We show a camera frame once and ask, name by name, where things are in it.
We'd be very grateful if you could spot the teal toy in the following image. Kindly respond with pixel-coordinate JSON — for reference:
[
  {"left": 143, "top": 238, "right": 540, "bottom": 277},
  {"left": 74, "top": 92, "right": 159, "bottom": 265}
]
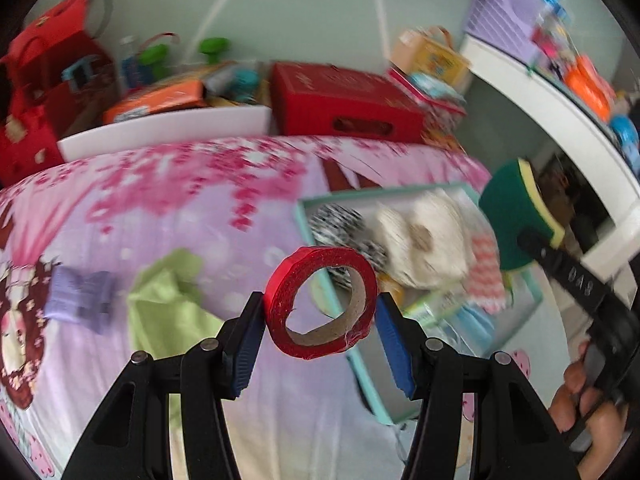
[{"left": 232, "top": 69, "right": 262, "bottom": 104}]

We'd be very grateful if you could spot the person's right hand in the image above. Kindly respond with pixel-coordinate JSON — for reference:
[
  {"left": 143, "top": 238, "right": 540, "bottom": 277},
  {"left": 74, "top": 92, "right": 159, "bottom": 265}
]
[{"left": 547, "top": 342, "right": 632, "bottom": 480}]

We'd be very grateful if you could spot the pink white fuzzy sock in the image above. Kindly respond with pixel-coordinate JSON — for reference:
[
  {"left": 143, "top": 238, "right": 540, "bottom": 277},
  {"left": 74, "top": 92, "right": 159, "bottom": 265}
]
[{"left": 462, "top": 232, "right": 514, "bottom": 314}]

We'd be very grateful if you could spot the red white patterned box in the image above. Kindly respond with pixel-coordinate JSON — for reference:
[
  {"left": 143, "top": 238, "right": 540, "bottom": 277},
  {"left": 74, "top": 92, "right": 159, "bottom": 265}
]
[{"left": 387, "top": 67, "right": 469, "bottom": 137}]

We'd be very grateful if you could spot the leopard print scrunchie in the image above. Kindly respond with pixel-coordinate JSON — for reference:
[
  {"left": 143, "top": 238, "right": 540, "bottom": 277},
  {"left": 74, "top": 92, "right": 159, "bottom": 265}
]
[{"left": 307, "top": 204, "right": 389, "bottom": 291}]

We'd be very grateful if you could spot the green tissue packet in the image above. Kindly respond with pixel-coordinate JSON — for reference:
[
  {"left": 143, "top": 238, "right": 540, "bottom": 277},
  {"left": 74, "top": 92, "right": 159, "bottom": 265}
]
[{"left": 402, "top": 287, "right": 471, "bottom": 329}]

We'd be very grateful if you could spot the yellow carton box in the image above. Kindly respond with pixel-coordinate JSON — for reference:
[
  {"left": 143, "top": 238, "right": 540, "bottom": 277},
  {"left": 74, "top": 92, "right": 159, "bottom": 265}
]
[{"left": 390, "top": 27, "right": 472, "bottom": 87}]

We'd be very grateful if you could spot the orange cardboard box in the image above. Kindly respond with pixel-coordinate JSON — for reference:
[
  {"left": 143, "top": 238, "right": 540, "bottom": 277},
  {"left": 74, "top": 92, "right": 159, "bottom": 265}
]
[{"left": 102, "top": 80, "right": 209, "bottom": 126}]

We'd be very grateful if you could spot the white storage box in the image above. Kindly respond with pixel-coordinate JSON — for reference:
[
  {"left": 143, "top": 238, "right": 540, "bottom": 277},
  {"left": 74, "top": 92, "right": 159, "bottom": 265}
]
[{"left": 56, "top": 102, "right": 274, "bottom": 164}]

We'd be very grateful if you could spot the large yellow green sponge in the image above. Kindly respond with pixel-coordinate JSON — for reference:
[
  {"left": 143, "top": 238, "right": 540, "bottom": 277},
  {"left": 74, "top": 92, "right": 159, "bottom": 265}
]
[{"left": 478, "top": 158, "right": 567, "bottom": 272}]

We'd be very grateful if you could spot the small red handbag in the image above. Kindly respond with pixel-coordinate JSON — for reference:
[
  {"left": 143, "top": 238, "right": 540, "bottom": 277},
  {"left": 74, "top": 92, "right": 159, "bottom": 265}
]
[{"left": 0, "top": 85, "right": 67, "bottom": 189}]

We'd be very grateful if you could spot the blue phone holder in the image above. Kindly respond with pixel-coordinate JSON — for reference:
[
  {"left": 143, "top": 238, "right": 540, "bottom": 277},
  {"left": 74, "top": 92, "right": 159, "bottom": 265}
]
[{"left": 62, "top": 57, "right": 99, "bottom": 92}]

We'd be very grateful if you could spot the light green cloth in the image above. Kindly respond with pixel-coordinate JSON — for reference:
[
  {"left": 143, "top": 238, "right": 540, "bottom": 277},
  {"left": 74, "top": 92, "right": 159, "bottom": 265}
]
[{"left": 126, "top": 249, "right": 227, "bottom": 441}]

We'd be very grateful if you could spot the grey small box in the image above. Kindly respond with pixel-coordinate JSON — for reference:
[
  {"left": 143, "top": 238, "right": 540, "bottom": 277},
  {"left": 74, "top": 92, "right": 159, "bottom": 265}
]
[{"left": 205, "top": 67, "right": 237, "bottom": 97}]

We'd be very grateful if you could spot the red cardboard box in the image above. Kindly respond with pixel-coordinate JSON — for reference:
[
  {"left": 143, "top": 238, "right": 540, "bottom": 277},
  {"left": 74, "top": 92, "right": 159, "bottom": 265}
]
[{"left": 270, "top": 61, "right": 427, "bottom": 144}]

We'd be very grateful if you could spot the blue bottle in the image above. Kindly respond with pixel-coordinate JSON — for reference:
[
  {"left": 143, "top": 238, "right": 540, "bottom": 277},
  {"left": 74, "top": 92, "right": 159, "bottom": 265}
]
[{"left": 119, "top": 35, "right": 142, "bottom": 92}]

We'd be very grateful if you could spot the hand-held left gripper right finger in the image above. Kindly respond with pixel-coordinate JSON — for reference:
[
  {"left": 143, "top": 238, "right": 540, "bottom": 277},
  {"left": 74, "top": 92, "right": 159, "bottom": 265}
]
[{"left": 374, "top": 292, "right": 583, "bottom": 480}]

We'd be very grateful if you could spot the pink printed bedsheet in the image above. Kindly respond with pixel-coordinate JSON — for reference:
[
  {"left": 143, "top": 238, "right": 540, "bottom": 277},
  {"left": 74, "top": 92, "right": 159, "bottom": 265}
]
[{"left": 0, "top": 135, "right": 566, "bottom": 480}]

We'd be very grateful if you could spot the white desk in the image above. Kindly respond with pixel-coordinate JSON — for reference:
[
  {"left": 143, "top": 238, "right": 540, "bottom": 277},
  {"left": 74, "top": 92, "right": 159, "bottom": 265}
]
[{"left": 460, "top": 35, "right": 640, "bottom": 287}]

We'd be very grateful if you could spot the white tray with teal rim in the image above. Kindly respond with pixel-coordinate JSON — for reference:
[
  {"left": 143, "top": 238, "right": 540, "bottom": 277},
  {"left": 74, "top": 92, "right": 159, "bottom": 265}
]
[{"left": 292, "top": 182, "right": 545, "bottom": 427}]

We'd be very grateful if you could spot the large red handbag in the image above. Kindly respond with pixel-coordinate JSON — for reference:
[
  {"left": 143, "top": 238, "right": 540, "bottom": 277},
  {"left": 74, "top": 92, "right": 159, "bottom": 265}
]
[{"left": 7, "top": 0, "right": 122, "bottom": 136}]

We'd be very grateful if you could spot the red tape roll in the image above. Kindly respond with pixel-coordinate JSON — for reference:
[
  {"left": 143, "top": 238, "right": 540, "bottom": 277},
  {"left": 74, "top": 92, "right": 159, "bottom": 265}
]
[{"left": 264, "top": 246, "right": 379, "bottom": 361}]

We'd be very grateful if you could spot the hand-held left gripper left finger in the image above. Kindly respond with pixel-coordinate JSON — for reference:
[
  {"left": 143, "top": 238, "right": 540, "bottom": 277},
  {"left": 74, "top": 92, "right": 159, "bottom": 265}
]
[{"left": 60, "top": 290, "right": 268, "bottom": 480}]

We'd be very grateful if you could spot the green dumbbell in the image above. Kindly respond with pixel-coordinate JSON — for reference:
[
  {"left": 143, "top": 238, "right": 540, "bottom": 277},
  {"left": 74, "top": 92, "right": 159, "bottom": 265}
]
[
  {"left": 198, "top": 37, "right": 232, "bottom": 65},
  {"left": 140, "top": 44, "right": 172, "bottom": 68}
]

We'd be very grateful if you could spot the orange container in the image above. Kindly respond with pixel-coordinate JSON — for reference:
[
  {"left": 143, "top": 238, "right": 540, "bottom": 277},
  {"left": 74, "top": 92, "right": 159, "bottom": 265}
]
[{"left": 565, "top": 55, "right": 617, "bottom": 122}]

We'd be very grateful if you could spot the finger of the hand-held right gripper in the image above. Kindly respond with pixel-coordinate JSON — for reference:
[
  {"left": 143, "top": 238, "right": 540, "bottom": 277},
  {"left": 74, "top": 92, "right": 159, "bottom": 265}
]
[{"left": 516, "top": 227, "right": 576, "bottom": 281}]

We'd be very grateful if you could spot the purple hair claw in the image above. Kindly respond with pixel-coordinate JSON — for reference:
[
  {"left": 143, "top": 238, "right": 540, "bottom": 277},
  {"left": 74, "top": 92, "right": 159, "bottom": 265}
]
[{"left": 44, "top": 265, "right": 119, "bottom": 336}]

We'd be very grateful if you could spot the blue round container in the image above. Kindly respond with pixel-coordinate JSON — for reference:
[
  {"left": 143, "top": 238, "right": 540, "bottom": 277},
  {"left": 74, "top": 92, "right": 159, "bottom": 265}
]
[{"left": 610, "top": 115, "right": 640, "bottom": 154}]

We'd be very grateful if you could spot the purple basket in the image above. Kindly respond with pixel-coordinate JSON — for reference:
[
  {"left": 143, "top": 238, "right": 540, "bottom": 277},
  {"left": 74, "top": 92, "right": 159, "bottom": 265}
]
[{"left": 462, "top": 0, "right": 547, "bottom": 64}]

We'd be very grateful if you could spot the wet wipes pack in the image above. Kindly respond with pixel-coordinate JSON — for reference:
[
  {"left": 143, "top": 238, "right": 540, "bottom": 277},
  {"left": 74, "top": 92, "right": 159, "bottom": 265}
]
[{"left": 407, "top": 72, "right": 459, "bottom": 102}]

